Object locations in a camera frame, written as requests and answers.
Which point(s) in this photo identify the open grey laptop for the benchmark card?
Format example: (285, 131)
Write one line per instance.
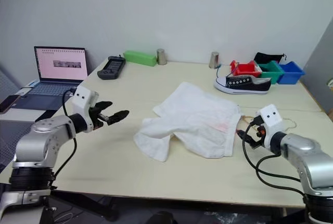
(59, 65)

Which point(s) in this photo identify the blue shoelace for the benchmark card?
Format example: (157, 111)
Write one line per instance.
(217, 69)

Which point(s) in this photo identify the grey perforated panel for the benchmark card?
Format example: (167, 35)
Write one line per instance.
(7, 83)

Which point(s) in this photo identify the clear crumpled plastic bag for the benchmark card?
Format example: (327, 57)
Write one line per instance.
(234, 218)

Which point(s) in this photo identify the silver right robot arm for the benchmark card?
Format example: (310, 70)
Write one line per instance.
(307, 156)

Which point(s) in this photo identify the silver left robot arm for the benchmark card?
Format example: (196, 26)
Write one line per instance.
(39, 140)

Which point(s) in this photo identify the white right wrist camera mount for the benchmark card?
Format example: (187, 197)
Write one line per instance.
(271, 123)

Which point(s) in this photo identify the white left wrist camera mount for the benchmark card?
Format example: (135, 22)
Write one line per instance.
(81, 99)

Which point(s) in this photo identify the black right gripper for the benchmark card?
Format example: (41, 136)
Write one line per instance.
(260, 132)

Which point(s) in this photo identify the metal cup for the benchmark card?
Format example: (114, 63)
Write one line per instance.
(161, 57)
(214, 60)

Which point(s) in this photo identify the red plastic bin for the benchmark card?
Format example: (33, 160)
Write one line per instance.
(245, 69)

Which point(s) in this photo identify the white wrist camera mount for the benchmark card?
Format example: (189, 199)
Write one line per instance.
(271, 123)
(81, 99)

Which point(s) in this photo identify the dark smartphone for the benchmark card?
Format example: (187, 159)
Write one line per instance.
(8, 104)

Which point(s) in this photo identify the green plastic bin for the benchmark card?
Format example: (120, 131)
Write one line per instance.
(271, 72)

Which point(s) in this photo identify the blue plastic bin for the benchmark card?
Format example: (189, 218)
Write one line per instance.
(291, 73)

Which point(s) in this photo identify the white and yellow bundle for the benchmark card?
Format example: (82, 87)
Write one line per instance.
(330, 82)

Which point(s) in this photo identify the black white canvas sneaker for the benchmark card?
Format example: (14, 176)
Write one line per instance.
(247, 85)

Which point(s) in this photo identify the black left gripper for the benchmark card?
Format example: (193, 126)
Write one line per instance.
(96, 118)

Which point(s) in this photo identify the black table frame leg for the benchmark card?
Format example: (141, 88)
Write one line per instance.
(86, 203)

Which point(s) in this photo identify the black handheld controller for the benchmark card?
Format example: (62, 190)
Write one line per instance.
(112, 67)

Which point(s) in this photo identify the white cloth garment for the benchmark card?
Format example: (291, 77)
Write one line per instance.
(192, 119)

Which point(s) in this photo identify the green rectangular box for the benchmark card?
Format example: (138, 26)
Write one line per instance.
(140, 57)

